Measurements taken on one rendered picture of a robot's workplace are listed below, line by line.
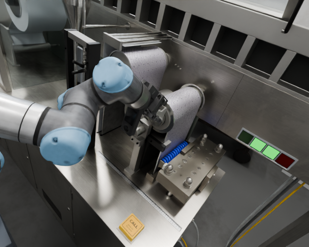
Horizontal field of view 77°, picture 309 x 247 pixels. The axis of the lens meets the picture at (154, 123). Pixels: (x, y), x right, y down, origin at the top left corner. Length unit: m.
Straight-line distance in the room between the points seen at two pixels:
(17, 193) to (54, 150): 1.71
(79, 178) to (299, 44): 1.01
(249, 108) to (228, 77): 0.17
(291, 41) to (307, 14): 2.59
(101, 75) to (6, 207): 1.72
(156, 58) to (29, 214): 1.55
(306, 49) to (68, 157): 0.81
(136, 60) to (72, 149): 0.56
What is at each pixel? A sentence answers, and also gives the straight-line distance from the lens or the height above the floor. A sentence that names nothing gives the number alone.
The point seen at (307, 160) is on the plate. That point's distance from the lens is 1.01.
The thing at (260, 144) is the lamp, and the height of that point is 1.19.
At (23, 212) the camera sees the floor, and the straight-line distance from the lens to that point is 1.96.
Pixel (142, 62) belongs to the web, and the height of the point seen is 1.38.
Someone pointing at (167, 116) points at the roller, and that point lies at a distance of 0.73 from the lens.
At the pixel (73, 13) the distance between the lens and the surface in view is 1.19.
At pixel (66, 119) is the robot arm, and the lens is 0.38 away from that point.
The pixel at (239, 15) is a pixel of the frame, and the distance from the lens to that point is 0.93.
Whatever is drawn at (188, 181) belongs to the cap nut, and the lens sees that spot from 0.82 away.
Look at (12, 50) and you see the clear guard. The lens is 1.45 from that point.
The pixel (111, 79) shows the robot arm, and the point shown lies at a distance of 0.41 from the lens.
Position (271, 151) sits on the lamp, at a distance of 1.00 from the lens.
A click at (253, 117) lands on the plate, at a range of 0.96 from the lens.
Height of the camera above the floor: 1.68
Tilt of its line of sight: 37 degrees down
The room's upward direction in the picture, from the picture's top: 16 degrees clockwise
